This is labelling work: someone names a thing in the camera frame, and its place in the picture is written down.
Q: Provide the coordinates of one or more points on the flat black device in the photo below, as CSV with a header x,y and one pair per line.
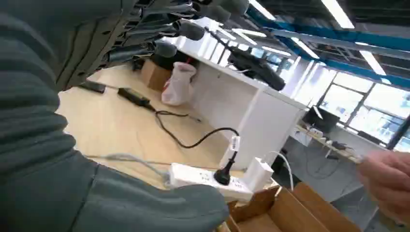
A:
x,y
92,86

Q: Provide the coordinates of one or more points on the person's hand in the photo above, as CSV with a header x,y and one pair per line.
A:
x,y
389,185

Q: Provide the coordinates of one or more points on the white power strip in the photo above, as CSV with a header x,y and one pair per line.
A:
x,y
192,177

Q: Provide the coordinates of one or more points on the white charger block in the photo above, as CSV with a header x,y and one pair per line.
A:
x,y
257,174

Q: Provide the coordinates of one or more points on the black power adapter brick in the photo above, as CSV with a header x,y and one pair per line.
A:
x,y
133,96

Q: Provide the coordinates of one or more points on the wooden card box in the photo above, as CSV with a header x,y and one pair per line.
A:
x,y
288,214

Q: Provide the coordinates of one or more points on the black computer monitor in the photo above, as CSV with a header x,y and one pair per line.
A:
x,y
320,119

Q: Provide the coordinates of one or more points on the brown cardboard box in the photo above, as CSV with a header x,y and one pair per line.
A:
x,y
155,76

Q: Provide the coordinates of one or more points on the pale background desk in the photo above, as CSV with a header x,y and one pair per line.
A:
x,y
333,149

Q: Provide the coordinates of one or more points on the large window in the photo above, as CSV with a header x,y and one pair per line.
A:
x,y
362,105

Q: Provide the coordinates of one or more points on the white desk partition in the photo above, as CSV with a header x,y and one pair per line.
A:
x,y
250,115

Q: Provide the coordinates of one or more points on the blue ceiling beam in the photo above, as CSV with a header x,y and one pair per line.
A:
x,y
336,33

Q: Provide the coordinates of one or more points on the white plastic bag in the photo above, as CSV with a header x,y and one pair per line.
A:
x,y
177,86

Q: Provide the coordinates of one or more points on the black bag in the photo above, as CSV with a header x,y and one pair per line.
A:
x,y
256,69

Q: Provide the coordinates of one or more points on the ribbed grey left arm sleeve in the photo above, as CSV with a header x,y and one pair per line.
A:
x,y
25,112

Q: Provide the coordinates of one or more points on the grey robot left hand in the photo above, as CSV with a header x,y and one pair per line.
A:
x,y
96,205

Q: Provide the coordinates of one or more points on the ceiling light strip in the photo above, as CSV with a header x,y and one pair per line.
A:
x,y
338,13
305,48
261,9
371,59

